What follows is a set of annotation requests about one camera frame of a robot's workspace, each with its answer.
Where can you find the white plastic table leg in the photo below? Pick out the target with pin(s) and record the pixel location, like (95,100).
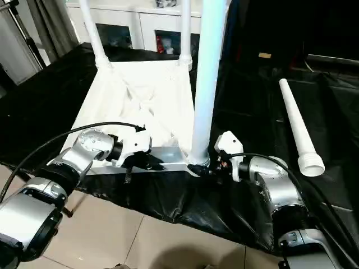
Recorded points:
(94,36)
(297,120)
(185,33)
(207,78)

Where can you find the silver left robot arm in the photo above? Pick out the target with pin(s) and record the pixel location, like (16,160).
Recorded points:
(70,157)

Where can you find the black plastic mat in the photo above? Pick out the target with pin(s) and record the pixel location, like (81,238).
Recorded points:
(280,112)

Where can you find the white glass-door cabinet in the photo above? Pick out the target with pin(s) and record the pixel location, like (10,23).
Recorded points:
(134,22)

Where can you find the grey curtain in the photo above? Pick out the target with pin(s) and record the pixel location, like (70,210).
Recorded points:
(53,28)

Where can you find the dark grey bundle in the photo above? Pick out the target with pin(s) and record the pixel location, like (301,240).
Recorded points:
(166,2)

